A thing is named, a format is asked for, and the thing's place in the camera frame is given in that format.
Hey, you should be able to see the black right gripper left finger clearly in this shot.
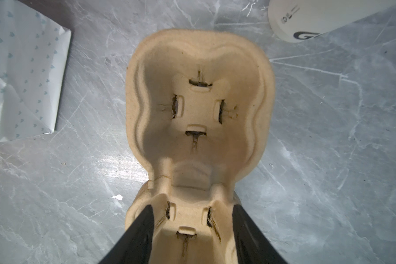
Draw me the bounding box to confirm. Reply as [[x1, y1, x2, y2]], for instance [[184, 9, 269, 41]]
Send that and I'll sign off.
[[99, 205, 155, 264]]

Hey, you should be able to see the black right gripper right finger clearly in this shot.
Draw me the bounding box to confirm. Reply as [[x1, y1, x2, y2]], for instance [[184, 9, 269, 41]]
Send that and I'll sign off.
[[232, 204, 287, 264]]

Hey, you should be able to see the single pulp cup carrier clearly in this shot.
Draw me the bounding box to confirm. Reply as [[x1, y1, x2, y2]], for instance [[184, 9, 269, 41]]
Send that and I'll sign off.
[[125, 29, 275, 264]]

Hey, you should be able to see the cartoon animal paper gift bag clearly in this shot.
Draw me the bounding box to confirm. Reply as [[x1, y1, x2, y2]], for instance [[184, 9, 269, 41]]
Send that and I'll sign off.
[[0, 1, 72, 142]]

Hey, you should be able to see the white paper cup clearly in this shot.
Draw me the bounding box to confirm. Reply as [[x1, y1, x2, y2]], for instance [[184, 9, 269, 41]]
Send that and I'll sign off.
[[267, 0, 396, 43]]

